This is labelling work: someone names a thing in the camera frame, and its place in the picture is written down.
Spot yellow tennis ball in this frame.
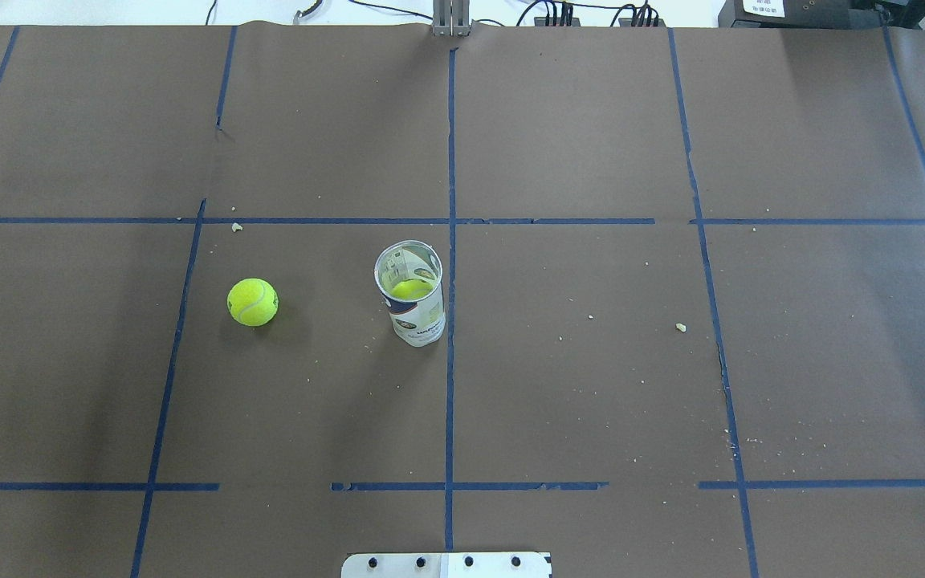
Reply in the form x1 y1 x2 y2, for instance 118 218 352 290
226 278 279 327

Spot tennis ball inside can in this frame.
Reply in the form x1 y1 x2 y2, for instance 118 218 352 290
390 278 434 301

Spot clear tennis ball can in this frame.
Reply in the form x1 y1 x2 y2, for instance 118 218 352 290
373 240 446 348

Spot brown paper table cover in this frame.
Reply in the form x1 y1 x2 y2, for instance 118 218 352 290
0 22 925 577

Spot aluminium frame post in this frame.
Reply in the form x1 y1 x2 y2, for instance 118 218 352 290
432 0 472 37

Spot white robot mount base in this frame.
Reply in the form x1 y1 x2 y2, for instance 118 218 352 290
340 552 553 577

